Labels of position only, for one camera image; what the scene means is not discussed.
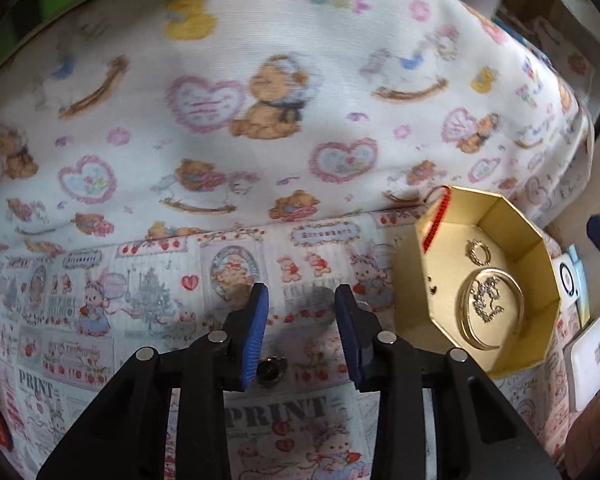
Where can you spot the white flat box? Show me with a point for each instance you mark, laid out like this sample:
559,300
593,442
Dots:
592,360

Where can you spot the gold octagonal box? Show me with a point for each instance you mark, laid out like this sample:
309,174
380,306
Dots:
525,240

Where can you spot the white bear print blanket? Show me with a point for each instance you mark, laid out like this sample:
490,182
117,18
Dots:
260,110

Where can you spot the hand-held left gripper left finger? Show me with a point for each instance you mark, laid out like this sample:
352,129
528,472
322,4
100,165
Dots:
255,332

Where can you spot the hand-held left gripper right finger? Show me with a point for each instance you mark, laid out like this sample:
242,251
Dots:
349,332

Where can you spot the small dark earring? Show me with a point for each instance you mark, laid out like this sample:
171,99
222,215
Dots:
432,287

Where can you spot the gold bangle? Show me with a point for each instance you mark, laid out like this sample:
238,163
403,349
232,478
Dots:
490,310

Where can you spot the green black checkered board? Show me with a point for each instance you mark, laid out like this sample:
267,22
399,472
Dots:
20,10

